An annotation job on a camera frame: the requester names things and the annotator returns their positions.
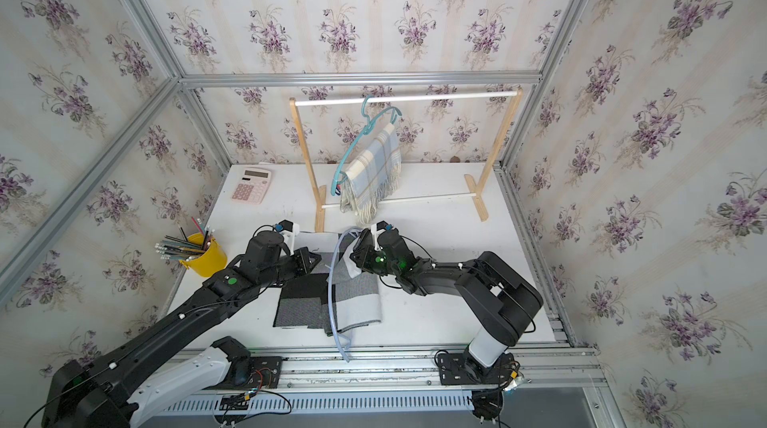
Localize teal plastic hanger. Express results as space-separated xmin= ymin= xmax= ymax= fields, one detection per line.
xmin=331 ymin=96 xmax=403 ymax=196

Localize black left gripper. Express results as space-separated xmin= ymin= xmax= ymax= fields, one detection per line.
xmin=258 ymin=249 xmax=327 ymax=292

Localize bundle of pencils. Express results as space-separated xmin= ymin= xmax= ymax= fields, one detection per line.
xmin=154 ymin=217 xmax=214 ymax=261

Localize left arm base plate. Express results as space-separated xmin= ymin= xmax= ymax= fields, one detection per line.
xmin=211 ymin=336 xmax=283 ymax=391

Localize black grey checkered mat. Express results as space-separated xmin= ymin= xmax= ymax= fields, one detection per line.
xmin=272 ymin=231 xmax=384 ymax=335

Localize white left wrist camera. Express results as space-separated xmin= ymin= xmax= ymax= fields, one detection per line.
xmin=274 ymin=219 xmax=301 ymax=254

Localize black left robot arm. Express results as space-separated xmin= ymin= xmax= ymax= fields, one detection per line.
xmin=41 ymin=231 xmax=322 ymax=427

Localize wooden clothes rack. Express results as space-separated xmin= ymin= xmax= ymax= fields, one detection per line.
xmin=290 ymin=86 xmax=523 ymax=232

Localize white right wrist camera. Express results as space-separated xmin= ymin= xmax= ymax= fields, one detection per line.
xmin=370 ymin=220 xmax=393 ymax=251

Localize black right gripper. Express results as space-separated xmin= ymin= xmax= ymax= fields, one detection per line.
xmin=346 ymin=244 xmax=401 ymax=278

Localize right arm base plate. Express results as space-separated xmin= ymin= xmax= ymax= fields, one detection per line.
xmin=433 ymin=350 xmax=521 ymax=387

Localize aluminium mounting rail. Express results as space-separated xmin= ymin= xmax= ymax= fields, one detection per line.
xmin=107 ymin=313 xmax=606 ymax=417

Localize light blue plastic hanger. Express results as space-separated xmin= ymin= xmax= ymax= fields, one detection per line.
xmin=327 ymin=227 xmax=362 ymax=363

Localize blue cream plaid scarf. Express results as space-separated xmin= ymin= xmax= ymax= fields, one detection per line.
xmin=340 ymin=123 xmax=403 ymax=225

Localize pink calculator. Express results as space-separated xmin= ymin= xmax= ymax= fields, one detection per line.
xmin=232 ymin=167 xmax=272 ymax=205

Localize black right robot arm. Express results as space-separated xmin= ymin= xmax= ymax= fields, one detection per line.
xmin=350 ymin=222 xmax=543 ymax=371

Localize yellow pencil cup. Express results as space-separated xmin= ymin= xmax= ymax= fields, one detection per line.
xmin=180 ymin=237 xmax=228 ymax=278

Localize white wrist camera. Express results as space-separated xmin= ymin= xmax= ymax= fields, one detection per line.
xmin=370 ymin=220 xmax=393 ymax=251
xmin=274 ymin=219 xmax=301 ymax=254

